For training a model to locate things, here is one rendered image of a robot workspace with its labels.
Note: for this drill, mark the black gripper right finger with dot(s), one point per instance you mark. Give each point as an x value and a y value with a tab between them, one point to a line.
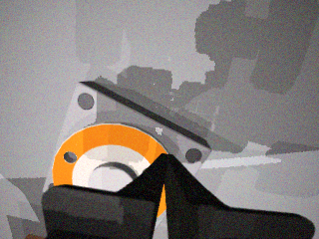
193	212

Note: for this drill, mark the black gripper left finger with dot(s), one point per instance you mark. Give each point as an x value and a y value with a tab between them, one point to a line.
130	213

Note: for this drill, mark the orange round plate with holes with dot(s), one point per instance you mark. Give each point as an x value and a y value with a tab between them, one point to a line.
101	142

